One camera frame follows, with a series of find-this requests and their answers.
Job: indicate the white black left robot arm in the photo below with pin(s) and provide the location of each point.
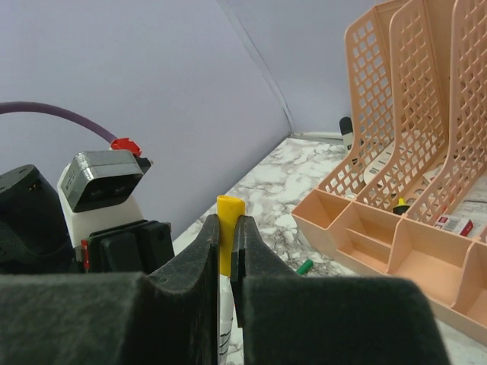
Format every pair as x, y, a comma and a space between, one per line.
35, 239

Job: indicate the yellow pen cap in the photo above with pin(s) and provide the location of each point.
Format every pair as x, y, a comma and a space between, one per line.
229, 209

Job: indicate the white pen green end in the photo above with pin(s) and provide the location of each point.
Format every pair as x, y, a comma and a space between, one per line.
305, 267

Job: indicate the black grey stapler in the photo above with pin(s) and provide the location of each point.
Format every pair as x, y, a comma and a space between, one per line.
346, 130

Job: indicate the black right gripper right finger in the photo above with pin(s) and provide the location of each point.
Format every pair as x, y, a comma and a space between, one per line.
291, 319

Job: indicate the yellow black item in organizer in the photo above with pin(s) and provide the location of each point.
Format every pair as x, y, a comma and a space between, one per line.
401, 207

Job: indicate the peach plastic desk organizer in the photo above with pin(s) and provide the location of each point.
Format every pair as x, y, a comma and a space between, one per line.
417, 81

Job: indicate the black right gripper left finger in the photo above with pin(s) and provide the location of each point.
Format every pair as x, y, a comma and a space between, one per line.
170, 316

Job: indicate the red white card box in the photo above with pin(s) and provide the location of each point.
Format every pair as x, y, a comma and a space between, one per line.
453, 224

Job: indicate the white pen yellow end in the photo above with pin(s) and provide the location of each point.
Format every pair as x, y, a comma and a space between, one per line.
226, 317

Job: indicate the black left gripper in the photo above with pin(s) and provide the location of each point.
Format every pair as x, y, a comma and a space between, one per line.
138, 246

